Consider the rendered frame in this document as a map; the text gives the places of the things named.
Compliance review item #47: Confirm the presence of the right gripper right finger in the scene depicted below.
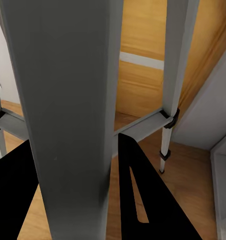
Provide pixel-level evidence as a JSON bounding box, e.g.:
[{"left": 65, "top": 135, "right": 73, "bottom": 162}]
[{"left": 118, "top": 133, "right": 203, "bottom": 240}]

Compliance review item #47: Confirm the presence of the camera tripod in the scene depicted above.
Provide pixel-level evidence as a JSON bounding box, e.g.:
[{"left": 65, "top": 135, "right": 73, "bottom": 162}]
[{"left": 0, "top": 0, "right": 200, "bottom": 240}]

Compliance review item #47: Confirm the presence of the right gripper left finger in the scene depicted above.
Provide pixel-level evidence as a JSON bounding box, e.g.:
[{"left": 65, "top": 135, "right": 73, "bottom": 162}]
[{"left": 0, "top": 140, "right": 39, "bottom": 240}]

